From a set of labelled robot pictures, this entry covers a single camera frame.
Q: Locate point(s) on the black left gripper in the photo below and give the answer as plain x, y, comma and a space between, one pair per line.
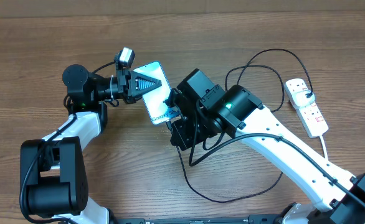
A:
129, 82

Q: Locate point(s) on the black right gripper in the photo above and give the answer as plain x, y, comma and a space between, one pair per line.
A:
183, 137

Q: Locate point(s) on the blue Galaxy smartphone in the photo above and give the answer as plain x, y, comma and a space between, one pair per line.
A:
158, 111

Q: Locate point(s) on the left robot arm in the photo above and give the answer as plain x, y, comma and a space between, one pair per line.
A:
54, 185

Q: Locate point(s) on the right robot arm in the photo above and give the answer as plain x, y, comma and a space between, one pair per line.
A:
336, 195

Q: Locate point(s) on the white charger adapter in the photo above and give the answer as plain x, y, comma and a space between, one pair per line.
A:
301, 99

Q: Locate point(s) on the white power strip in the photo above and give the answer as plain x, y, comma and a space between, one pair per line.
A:
310, 116

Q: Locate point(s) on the brown cardboard backdrop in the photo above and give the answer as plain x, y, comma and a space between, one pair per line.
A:
65, 8

